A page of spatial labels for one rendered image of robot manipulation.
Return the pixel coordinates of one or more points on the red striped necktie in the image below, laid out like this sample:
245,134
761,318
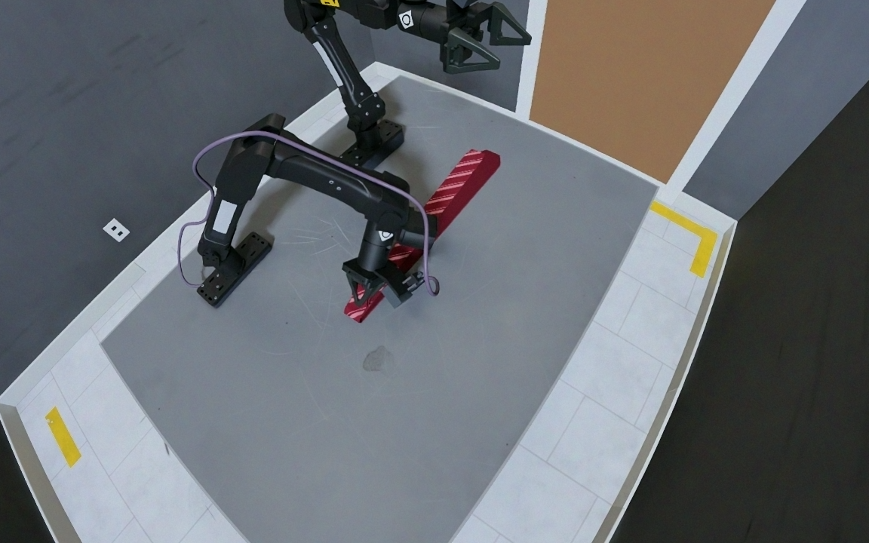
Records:
463,183

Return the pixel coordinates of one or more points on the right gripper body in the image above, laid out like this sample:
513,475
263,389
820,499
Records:
372,267

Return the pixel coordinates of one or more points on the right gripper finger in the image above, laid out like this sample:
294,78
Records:
353,284
380,286

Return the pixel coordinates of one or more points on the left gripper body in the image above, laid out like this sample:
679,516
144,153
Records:
453,16

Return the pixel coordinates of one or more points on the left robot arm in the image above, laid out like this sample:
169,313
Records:
363,106

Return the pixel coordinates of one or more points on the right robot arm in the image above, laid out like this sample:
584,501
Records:
288,158

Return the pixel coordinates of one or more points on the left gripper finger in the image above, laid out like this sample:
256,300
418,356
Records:
457,38
500,12

